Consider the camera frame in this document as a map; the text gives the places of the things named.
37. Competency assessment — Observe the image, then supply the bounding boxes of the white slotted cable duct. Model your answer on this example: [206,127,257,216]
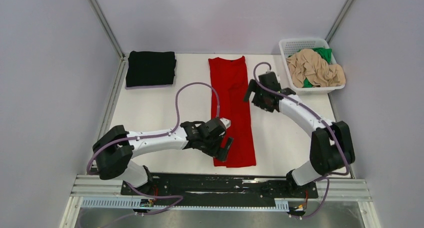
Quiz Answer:
[80,197,289,212]

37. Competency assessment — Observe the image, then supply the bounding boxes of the red t-shirt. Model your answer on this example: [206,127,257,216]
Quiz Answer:
[208,56,257,168]

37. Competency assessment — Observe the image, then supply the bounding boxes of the green t-shirt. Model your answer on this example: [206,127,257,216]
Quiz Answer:
[303,47,332,88]

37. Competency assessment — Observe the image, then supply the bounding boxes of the white plastic laundry basket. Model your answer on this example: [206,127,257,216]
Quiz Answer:
[277,38,346,94]

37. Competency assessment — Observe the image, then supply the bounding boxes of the purple cable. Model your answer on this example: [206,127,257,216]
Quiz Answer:
[86,82,221,217]
[253,61,351,220]

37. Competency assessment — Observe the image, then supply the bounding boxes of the beige t-shirt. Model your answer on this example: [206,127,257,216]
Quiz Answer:
[286,48,346,88]

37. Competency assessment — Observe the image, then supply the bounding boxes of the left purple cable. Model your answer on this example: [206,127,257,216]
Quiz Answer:
[86,82,221,217]

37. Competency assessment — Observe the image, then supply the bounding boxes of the aluminium frame post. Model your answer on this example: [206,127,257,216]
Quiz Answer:
[88,0,125,60]
[325,0,355,43]

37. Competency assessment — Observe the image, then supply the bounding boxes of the left aluminium frame post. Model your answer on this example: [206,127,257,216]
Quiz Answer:
[88,0,125,60]

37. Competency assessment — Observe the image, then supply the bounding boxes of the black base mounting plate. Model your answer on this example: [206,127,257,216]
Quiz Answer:
[139,173,318,207]

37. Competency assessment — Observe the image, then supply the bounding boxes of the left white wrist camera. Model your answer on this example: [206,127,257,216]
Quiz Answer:
[220,118,231,129]

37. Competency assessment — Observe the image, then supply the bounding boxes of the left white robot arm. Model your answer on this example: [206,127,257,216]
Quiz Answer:
[92,117,233,195]

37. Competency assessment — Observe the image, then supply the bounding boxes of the folded black t-shirt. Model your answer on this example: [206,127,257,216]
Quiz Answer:
[125,51,177,88]

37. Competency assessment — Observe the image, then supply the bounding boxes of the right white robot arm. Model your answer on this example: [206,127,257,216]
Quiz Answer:
[244,72,356,197]

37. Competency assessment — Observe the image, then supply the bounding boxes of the right aluminium frame post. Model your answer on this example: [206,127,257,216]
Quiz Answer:
[325,0,355,43]

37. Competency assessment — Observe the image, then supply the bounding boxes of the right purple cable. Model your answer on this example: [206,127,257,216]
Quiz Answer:
[253,61,351,220]

